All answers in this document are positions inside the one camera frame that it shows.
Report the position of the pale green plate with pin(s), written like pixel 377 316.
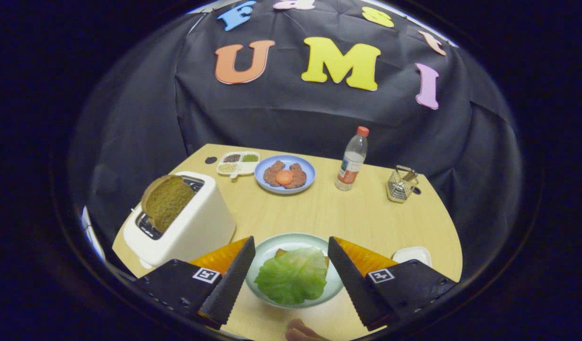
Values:
pixel 267 246

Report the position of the black backdrop cloth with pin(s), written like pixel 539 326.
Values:
pixel 291 113

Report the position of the white toaster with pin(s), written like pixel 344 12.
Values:
pixel 196 227

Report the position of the thick toasted bread slice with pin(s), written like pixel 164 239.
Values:
pixel 170 201

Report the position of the white divided seasoning tray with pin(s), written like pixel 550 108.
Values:
pixel 238 163

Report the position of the small white dish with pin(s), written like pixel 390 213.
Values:
pixel 412 255

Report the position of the green lettuce leaf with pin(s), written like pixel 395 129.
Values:
pixel 291 277

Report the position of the blue plate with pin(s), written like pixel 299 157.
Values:
pixel 307 170

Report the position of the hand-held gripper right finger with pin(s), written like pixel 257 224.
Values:
pixel 352 284

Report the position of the red tomato slice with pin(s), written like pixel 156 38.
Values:
pixel 285 177

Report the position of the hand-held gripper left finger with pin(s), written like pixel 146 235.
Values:
pixel 229 284

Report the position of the brown meat patty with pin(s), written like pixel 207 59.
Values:
pixel 271 175
pixel 299 177

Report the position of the clear plastic bottle red cap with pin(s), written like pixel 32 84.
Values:
pixel 351 163

